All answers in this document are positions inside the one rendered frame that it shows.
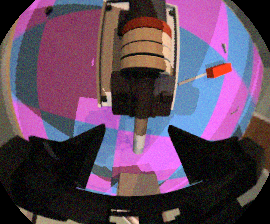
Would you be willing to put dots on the red-brown ring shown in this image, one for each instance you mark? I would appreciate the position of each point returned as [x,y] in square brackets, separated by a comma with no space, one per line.
[146,22]

